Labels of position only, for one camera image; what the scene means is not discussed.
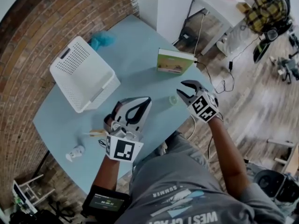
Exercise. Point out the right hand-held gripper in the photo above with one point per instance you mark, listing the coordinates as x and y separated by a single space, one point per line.
203 106

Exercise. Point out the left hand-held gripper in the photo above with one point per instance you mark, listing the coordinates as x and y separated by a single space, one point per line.
123 149

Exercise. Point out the clear plastic cup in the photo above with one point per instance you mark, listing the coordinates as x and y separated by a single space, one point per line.
174 100

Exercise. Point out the white perforated plastic basket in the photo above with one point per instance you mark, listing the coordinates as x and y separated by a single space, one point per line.
81 76

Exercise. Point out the person's left forearm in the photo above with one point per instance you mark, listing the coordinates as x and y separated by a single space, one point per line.
107 171

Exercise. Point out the person's right forearm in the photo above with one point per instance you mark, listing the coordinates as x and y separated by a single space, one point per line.
229 162

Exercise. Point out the small cardboard box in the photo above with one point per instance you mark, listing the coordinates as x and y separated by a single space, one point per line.
243 7

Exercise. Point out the person's left hand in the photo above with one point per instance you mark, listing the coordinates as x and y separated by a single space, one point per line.
109 120

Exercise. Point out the green book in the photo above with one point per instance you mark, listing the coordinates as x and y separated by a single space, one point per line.
174 62

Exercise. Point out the person's grey trousers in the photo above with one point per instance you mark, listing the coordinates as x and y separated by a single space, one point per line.
184 146

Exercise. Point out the white spray bottle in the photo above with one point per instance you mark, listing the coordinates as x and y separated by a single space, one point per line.
76 153

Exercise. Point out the teal crumpled cloth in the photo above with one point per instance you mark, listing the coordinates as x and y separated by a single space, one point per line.
102 39

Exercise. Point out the black office chair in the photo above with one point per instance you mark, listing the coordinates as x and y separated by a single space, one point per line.
264 48

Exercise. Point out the black wrist-mounted screen device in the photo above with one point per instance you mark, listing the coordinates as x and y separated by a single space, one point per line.
106 202

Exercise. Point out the person's grey printed t-shirt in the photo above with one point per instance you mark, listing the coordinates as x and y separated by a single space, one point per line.
187 195

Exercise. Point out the wooden table with white legs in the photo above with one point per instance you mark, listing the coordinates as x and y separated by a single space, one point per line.
292 155

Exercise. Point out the grey office chair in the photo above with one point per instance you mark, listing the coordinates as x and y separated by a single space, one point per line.
271 183

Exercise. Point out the white shelf rack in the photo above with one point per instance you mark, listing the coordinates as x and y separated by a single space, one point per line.
25 192

